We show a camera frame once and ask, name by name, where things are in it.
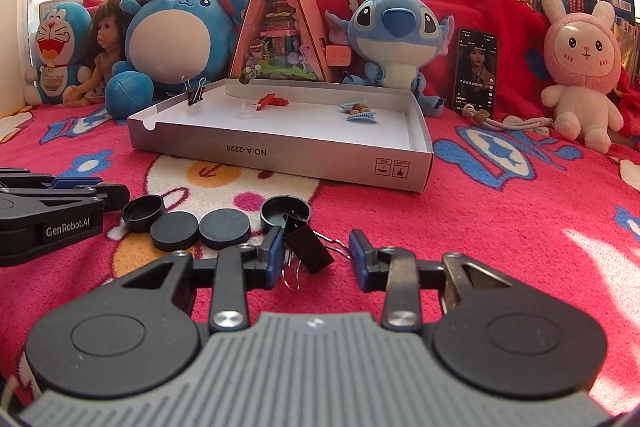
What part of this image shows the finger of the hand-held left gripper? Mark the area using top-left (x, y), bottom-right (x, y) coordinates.
top-left (0, 185), bottom-right (131, 221)
top-left (0, 167), bottom-right (103, 190)

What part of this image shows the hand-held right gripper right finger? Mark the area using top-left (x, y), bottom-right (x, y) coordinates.
top-left (348, 229), bottom-right (523, 333)

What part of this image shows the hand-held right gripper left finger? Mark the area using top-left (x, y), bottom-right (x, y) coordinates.
top-left (119, 227), bottom-right (286, 333)

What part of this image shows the large black binder clip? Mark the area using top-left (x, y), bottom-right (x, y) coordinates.
top-left (281, 212), bottom-right (353, 293)

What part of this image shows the white cardboard box tray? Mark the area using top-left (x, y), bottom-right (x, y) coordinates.
top-left (126, 78), bottom-right (434, 194)

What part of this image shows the black open round cap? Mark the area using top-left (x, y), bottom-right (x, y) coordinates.
top-left (121, 194), bottom-right (167, 234)
top-left (261, 194), bottom-right (312, 230)

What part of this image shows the black flat round lid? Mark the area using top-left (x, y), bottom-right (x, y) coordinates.
top-left (199, 208), bottom-right (252, 251)
top-left (150, 213), bottom-right (199, 252)

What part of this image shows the blue robot cat plush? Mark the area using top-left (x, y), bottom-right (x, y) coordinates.
top-left (22, 2), bottom-right (96, 105)

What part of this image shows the small black binder clip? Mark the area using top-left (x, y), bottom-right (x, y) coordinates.
top-left (181, 76), bottom-right (208, 108)

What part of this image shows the brown-haired baby doll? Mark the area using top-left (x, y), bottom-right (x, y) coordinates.
top-left (62, 0), bottom-right (133, 108)

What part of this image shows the round blue mouse plush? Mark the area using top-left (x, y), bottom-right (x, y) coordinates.
top-left (104, 0), bottom-right (251, 120)

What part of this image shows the black smartphone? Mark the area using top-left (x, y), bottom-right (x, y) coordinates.
top-left (452, 27), bottom-right (501, 118)

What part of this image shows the triangular pink miniature house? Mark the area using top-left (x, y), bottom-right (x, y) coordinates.
top-left (227, 0), bottom-right (346, 84)

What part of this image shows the blue alien plush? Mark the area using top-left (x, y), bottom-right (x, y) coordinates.
top-left (325, 0), bottom-right (456, 118)

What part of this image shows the pink bunny plush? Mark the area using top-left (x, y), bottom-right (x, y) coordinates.
top-left (540, 0), bottom-right (626, 154)

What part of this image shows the white braided cord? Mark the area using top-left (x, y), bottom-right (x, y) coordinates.
top-left (462, 103), bottom-right (555, 131)

